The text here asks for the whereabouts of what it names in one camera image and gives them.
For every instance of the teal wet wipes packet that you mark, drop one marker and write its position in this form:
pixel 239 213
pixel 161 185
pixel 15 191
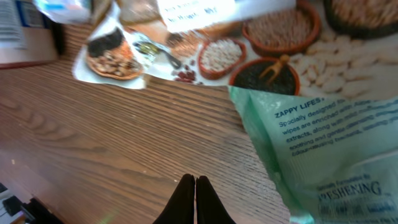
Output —
pixel 332 161

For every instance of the beige snack pouch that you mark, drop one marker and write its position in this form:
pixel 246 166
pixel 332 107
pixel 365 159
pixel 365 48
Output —
pixel 332 48

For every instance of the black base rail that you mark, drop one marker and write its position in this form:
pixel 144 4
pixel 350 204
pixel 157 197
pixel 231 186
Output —
pixel 15 211

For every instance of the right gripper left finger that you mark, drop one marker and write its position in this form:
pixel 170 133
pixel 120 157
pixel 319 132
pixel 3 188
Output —
pixel 180 207

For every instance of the green lid jar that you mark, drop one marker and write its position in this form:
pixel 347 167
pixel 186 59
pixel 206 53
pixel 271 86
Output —
pixel 26 37

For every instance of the small teal white packet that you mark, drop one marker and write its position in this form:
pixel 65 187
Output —
pixel 65 11

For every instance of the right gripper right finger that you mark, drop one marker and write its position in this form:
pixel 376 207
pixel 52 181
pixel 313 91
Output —
pixel 210 209

